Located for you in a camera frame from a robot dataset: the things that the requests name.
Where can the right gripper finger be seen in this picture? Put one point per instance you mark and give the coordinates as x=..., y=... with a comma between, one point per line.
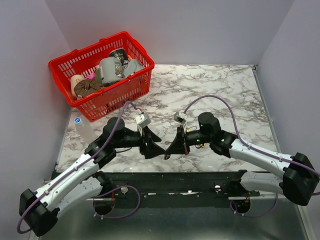
x=175, y=148
x=179, y=136

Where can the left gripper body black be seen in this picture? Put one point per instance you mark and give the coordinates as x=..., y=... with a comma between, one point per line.
x=143, y=148

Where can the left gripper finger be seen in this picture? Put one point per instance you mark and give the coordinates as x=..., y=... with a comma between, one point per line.
x=149, y=133
x=153, y=150

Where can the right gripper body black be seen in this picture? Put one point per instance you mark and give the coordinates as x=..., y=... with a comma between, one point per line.
x=186, y=144

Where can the astronaut keychain with keys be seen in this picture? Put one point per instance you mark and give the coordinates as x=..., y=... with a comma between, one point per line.
x=167, y=156

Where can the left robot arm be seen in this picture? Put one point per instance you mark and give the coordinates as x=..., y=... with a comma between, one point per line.
x=41, y=209

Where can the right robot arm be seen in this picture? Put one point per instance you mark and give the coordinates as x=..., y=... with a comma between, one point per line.
x=290, y=175

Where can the large brass padlock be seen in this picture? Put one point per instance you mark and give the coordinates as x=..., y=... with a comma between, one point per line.
x=200, y=146

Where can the red plastic shopping basket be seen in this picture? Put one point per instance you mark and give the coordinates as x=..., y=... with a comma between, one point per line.
x=87, y=60

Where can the clear plastic water bottle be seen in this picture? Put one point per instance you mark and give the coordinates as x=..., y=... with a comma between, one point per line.
x=85, y=130

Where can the grey cloth in basket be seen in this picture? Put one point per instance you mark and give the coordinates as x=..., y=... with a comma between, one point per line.
x=132, y=67

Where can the grey printed cloth roll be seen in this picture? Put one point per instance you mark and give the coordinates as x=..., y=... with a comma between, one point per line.
x=111, y=71

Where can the pink item in basket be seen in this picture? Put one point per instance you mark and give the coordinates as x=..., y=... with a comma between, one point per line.
x=90, y=76

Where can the black can in basket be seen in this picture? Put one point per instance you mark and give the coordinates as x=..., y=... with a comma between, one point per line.
x=120, y=54

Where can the beige cup in basket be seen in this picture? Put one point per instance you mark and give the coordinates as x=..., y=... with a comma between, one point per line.
x=74, y=80

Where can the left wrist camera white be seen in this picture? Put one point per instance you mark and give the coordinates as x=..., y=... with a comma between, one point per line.
x=142, y=120

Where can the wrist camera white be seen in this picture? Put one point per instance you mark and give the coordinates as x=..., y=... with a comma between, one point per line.
x=142, y=120
x=181, y=118

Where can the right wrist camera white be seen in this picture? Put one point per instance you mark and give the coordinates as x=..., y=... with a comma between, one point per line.
x=181, y=118

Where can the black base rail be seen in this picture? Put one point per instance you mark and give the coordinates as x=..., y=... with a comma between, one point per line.
x=171, y=189

